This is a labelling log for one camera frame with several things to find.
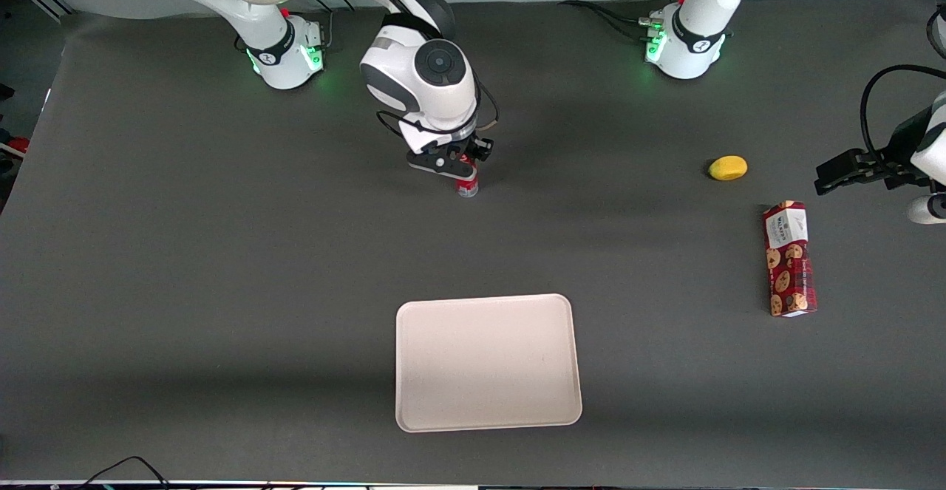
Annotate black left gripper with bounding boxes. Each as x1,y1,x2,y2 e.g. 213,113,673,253
816,106,933,195

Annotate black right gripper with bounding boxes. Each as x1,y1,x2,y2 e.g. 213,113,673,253
414,134,494,183

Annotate red coke bottle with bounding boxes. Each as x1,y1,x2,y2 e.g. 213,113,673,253
456,157,480,200

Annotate beige plastic tray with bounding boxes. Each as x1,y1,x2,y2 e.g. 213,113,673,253
395,293,583,433

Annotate red cookie box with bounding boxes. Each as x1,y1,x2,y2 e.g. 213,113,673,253
762,200,818,318

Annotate yellow lemon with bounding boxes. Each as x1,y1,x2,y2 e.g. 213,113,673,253
708,155,749,182

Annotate dark grey table mat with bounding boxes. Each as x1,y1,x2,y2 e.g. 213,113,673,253
0,0,946,486

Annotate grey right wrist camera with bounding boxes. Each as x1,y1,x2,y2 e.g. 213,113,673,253
404,149,465,180

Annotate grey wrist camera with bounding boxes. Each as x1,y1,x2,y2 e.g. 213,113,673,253
404,149,465,180
908,193,946,225

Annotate black left gripper cable loop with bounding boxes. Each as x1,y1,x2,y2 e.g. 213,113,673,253
859,64,946,164

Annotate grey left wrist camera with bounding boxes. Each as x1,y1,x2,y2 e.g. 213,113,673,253
908,193,946,225

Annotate black right arm base cables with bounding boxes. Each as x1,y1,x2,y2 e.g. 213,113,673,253
235,0,348,53

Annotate black arm base cables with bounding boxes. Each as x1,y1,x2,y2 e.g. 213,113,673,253
558,0,734,44
235,0,348,53

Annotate black left arm base cables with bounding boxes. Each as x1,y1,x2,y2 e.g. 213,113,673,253
558,0,734,44

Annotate black cable at table edge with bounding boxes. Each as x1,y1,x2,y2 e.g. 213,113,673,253
72,455,172,490

